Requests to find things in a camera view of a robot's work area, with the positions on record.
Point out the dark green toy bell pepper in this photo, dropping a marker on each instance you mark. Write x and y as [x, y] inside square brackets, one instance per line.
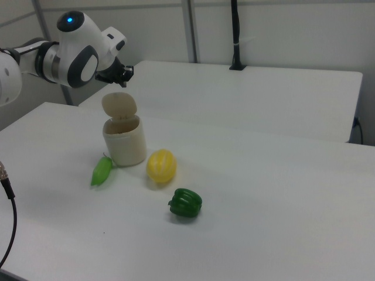
[186, 202]

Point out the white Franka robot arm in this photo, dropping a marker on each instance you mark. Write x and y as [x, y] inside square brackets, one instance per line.
[67, 55]

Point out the beige garbage bin with lid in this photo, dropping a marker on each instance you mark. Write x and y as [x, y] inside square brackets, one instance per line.
[124, 137]

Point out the yellow toy melon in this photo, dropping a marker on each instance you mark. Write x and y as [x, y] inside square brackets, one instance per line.
[161, 165]

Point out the black pole with base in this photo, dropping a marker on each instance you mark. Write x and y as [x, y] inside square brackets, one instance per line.
[236, 35]

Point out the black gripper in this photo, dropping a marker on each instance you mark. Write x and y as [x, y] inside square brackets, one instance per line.
[109, 70]

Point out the light green toy pea pod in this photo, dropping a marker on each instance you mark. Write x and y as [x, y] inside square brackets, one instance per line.
[101, 172]

